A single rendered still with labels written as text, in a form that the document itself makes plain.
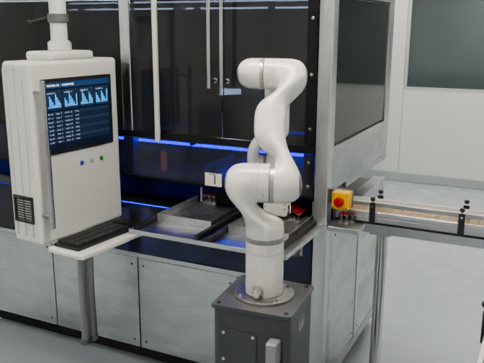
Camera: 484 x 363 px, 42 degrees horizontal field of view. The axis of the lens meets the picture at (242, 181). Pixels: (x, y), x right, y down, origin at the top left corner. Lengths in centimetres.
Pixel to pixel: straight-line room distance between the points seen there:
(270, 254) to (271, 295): 13
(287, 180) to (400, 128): 545
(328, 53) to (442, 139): 473
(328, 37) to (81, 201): 127
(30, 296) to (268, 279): 205
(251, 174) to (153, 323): 156
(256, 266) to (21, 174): 119
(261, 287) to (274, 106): 56
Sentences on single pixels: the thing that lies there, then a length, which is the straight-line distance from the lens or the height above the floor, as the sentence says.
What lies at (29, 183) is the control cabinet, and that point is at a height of 106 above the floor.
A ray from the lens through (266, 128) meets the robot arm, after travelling 195.
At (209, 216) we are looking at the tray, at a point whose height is 88.
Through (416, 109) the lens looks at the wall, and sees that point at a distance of 719.
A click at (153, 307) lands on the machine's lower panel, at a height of 33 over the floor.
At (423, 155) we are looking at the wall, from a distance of 725.
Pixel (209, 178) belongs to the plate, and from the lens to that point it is 285.
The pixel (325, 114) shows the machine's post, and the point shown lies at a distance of 257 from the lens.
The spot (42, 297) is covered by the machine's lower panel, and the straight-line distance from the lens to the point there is 370.
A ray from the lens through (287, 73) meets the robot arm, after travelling 205.
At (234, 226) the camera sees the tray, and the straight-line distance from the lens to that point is 254.
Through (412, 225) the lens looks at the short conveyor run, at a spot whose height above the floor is 90.
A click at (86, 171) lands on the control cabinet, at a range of 286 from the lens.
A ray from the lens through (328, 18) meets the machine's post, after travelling 255.
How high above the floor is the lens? 169
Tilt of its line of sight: 14 degrees down
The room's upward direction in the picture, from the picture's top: straight up
